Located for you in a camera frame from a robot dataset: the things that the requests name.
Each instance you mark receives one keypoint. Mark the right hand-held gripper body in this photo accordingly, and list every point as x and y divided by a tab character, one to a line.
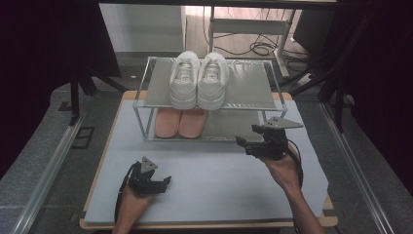
276	143

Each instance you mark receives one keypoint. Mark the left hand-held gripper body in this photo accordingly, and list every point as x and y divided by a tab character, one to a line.
142	182

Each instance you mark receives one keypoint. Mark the metal shoe rack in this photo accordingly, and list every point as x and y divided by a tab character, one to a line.
250	87

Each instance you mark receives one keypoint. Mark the pink slipper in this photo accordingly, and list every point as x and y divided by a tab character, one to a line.
167	122
193	123

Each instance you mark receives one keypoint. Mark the white sneaker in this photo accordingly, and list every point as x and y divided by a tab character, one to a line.
184	84
212	84

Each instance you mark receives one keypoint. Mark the person's left hand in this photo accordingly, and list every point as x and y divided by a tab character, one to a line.
131	206

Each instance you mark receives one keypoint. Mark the person's right hand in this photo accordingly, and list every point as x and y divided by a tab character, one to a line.
285	172

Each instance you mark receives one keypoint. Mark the pale grey table mat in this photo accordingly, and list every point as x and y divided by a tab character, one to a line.
211	188

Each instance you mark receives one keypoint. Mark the white power strip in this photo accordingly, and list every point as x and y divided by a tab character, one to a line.
305	79

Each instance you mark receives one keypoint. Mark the black metal stand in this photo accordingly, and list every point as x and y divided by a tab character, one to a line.
339	97

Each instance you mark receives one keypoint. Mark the black tripod stand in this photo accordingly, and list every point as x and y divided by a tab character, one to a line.
75	94

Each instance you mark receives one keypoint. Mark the white cabinet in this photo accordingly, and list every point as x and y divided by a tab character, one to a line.
142	27

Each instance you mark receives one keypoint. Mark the black square floor frame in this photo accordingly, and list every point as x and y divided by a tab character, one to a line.
75	143

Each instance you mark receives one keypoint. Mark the aluminium floor rail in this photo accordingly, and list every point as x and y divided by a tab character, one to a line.
357	169
48	172

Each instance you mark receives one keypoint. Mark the white desk frame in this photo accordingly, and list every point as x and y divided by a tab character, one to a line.
248	26

